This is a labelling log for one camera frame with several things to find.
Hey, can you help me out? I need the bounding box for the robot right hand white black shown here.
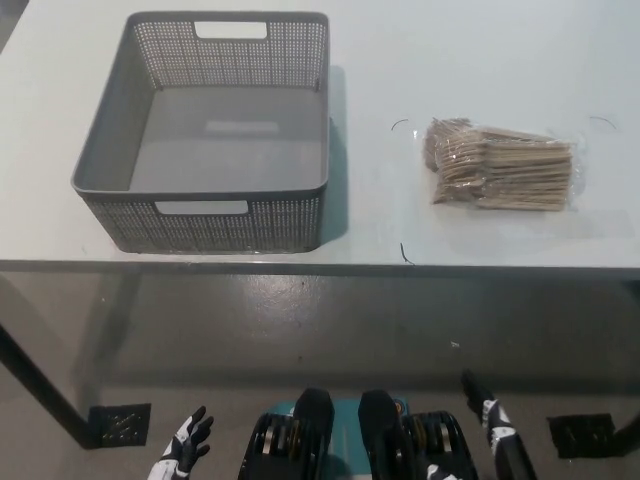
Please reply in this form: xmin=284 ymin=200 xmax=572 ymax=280
xmin=424 ymin=368 xmax=540 ymax=480

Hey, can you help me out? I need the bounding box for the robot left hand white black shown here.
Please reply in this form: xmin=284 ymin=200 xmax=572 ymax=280
xmin=149 ymin=405 xmax=215 ymax=480

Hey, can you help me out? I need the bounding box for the bag of wooden cutlery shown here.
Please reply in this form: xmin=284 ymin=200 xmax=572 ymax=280
xmin=412 ymin=115 xmax=587 ymax=211

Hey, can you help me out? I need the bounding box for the black floor foot plate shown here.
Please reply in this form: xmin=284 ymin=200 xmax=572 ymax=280
xmin=88 ymin=403 xmax=152 ymax=448
xmin=547 ymin=413 xmax=616 ymax=459

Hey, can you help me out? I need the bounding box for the robot right black body block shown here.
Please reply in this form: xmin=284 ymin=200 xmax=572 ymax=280
xmin=357 ymin=388 xmax=476 ymax=480

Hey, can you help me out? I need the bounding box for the robot black body block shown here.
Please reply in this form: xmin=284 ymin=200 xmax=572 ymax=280
xmin=357 ymin=388 xmax=476 ymax=480
xmin=244 ymin=387 xmax=335 ymax=480

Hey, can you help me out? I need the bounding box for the robot left black body block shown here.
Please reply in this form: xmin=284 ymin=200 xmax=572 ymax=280
xmin=244 ymin=387 xmax=335 ymax=480

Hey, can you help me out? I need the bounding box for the black table leg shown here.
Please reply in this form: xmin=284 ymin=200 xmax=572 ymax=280
xmin=0 ymin=323 xmax=97 ymax=447

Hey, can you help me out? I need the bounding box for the grey perforated plastic basket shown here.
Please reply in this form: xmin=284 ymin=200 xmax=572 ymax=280
xmin=69 ymin=10 xmax=332 ymax=255

